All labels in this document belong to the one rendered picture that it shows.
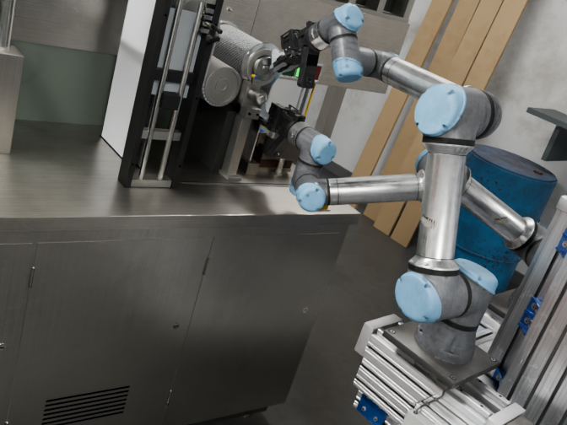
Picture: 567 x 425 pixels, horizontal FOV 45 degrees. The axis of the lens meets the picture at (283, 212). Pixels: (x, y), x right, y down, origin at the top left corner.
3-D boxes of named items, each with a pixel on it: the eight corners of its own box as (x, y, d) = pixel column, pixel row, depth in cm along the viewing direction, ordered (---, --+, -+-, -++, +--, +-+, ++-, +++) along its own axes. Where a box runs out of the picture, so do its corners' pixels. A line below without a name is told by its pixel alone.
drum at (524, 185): (519, 294, 434) (575, 179, 404) (476, 309, 396) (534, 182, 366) (449, 250, 468) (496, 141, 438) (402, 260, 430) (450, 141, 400)
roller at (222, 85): (201, 104, 200) (211, 64, 196) (164, 75, 218) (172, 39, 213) (234, 107, 207) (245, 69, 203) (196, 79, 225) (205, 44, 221)
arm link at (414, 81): (530, 104, 158) (391, 43, 192) (502, 99, 151) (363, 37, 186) (510, 149, 162) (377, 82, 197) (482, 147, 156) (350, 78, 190)
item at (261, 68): (260, 54, 201) (279, 60, 206) (256, 52, 203) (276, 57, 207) (251, 78, 203) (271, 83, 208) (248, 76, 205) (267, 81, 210)
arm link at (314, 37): (339, 46, 188) (317, 42, 183) (328, 53, 192) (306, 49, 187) (335, 21, 189) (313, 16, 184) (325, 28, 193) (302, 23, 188)
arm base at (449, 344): (482, 357, 173) (498, 324, 170) (450, 370, 163) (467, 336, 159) (435, 323, 182) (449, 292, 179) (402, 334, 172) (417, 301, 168)
